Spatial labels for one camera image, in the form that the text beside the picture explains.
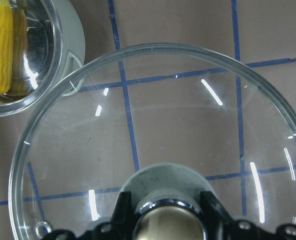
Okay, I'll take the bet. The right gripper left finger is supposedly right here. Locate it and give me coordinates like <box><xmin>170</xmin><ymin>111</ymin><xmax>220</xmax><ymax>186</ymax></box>
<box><xmin>46</xmin><ymin>191</ymin><xmax>135</xmax><ymax>240</ymax></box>

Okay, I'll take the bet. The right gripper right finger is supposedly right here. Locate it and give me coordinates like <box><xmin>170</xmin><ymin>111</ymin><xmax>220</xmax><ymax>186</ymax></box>
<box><xmin>200</xmin><ymin>191</ymin><xmax>296</xmax><ymax>240</ymax></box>

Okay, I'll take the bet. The glass pot lid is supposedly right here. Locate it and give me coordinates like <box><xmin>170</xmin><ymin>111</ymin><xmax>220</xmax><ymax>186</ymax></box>
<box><xmin>9</xmin><ymin>43</ymin><xmax>296</xmax><ymax>240</ymax></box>

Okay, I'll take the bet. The yellow corn cob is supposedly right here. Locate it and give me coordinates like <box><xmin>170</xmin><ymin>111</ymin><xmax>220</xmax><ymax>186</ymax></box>
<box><xmin>0</xmin><ymin>0</ymin><xmax>13</xmax><ymax>95</ymax></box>

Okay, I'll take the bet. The pale green steel pot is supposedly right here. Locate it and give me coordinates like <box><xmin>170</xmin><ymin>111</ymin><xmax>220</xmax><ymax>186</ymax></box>
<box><xmin>0</xmin><ymin>0</ymin><xmax>85</xmax><ymax>117</ymax></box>

